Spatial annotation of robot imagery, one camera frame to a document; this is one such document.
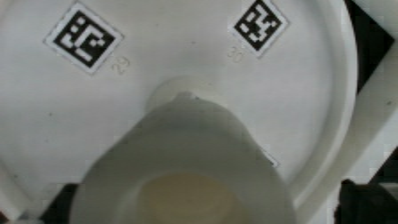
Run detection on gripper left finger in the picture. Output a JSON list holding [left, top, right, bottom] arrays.
[[38, 183, 78, 224]]

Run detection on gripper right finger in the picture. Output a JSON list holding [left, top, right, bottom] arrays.
[[337, 179, 398, 224]]

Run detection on white cylindrical table leg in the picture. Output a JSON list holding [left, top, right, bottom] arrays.
[[69, 92, 296, 224]]

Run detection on white round table top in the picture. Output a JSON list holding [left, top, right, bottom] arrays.
[[0, 0, 356, 224]]

